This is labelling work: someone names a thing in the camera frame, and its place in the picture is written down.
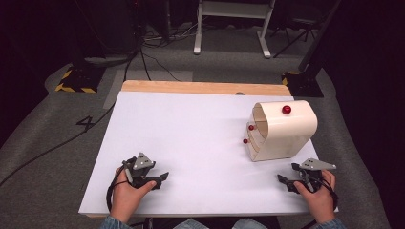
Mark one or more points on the black stand base yellow stripes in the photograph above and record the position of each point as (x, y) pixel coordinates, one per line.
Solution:
(81, 81)
(304, 84)

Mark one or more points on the cream cabinet with red knobs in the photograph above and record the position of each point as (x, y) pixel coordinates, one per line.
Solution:
(288, 133)

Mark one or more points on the white metal table frame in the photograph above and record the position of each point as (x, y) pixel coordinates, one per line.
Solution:
(234, 9)

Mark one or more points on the black tripod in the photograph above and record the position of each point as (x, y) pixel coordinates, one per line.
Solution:
(296, 35)

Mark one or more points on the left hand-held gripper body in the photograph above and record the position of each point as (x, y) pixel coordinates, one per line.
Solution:
(139, 163)

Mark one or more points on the small cream drawer red knob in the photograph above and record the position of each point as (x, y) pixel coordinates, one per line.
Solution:
(251, 127)
(245, 141)

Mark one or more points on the person's legs in jeans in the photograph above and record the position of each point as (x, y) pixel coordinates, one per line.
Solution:
(191, 224)

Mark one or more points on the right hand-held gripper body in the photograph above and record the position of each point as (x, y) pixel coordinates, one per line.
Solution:
(313, 165)

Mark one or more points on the person's left hand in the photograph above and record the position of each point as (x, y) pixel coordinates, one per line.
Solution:
(125, 198)

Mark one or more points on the person's right hand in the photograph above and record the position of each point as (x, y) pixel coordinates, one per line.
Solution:
(320, 203)

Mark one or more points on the white table cover board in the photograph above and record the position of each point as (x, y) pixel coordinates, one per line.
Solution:
(191, 143)

